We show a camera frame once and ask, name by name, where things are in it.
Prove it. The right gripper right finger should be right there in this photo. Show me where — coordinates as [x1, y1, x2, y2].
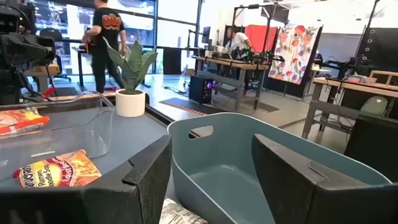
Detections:
[251, 133, 398, 224]

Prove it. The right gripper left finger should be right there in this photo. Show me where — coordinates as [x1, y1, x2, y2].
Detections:
[0, 134, 173, 224]

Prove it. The red Maruchan ramen pack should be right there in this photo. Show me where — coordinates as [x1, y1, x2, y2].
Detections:
[12, 149, 103, 189]

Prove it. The clear plastic bin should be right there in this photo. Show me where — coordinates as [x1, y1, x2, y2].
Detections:
[0, 91, 115, 183]

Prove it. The black box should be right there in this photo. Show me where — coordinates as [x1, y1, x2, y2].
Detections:
[344, 114, 398, 183]

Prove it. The grey-blue plastic bin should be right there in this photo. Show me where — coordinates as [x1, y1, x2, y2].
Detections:
[167, 112, 393, 224]

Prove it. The black hazard-striped floor mat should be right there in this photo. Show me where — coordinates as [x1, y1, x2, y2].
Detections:
[241, 100, 280, 113]
[159, 97, 225, 116]

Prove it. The snake plant in white pot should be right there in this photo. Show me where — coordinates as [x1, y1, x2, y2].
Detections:
[102, 36, 159, 118]

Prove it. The pale green chair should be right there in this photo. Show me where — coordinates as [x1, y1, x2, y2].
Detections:
[359, 95, 389, 118]

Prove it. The wooden workbench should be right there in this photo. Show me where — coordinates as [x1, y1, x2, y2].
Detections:
[194, 55, 271, 110]
[301, 70, 398, 140]

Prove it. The floral cloth panel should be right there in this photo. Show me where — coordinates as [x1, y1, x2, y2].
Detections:
[268, 24, 323, 85]

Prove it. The black computer tower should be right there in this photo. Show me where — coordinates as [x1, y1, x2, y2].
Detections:
[188, 74, 215, 105]

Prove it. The person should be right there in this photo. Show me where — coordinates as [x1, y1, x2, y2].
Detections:
[81, 0, 127, 94]
[225, 27, 253, 54]

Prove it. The black perforated panel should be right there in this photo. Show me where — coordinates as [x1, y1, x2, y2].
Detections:
[356, 27, 398, 77]

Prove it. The red cloth panel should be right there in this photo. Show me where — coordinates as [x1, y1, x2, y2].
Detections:
[244, 24, 280, 54]

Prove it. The black office chair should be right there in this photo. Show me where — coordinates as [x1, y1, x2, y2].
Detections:
[39, 27, 72, 82]

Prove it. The black aluminium table frame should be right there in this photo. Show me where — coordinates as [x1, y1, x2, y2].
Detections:
[30, 93, 201, 139]

